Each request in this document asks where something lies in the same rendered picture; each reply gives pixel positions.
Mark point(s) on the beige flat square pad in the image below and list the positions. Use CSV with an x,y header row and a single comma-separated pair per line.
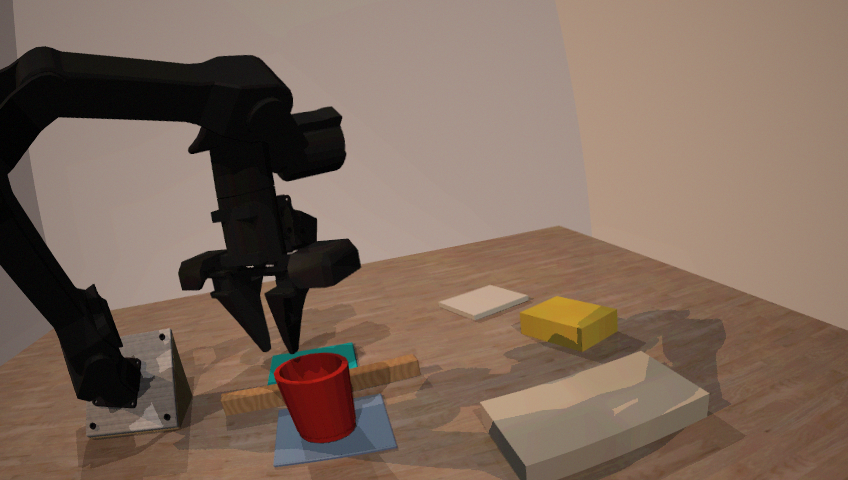
x,y
483,301

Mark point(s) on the brown wooden bar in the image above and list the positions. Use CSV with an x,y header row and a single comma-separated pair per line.
x,y
361,377

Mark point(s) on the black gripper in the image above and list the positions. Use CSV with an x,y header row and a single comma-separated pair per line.
x,y
253,236

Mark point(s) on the red cup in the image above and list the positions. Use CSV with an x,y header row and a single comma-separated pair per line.
x,y
317,391

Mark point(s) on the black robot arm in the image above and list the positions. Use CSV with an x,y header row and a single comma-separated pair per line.
x,y
244,110

